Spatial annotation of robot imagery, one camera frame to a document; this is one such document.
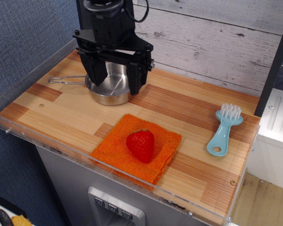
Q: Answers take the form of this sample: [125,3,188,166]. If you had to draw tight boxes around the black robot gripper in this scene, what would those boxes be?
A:
[73,9,154,95]

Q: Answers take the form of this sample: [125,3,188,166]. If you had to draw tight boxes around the red toy strawberry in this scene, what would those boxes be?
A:
[126,129,155,163]

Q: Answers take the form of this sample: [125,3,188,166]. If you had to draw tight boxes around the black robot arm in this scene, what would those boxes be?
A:
[73,0,154,95]

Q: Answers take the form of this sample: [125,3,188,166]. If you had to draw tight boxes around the orange knitted napkin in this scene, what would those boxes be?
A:
[91,114,182,185]

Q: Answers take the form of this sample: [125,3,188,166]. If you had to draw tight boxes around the small steel pan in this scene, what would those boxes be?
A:
[48,62,134,106]

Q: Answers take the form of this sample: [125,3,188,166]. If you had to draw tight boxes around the grey toy fridge cabinet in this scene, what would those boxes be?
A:
[37,147,204,226]

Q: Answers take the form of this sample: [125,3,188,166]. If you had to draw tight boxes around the light blue dish brush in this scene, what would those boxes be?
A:
[207,103,243,157]

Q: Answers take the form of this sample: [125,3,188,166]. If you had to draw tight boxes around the silver dispenser button panel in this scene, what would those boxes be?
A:
[88,186,146,226]

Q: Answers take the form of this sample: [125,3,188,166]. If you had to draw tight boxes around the white side counter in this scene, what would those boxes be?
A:
[246,89,283,188]

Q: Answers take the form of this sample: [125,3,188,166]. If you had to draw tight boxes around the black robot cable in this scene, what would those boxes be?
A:
[122,0,150,24]

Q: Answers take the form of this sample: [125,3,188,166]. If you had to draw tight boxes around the clear acrylic guard rail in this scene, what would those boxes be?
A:
[0,40,259,226]

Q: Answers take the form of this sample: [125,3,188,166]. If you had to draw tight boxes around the black right upright post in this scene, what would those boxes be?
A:
[254,34,283,117]

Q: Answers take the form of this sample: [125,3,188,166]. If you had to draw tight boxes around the black braided hose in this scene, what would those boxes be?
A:
[0,208,14,226]

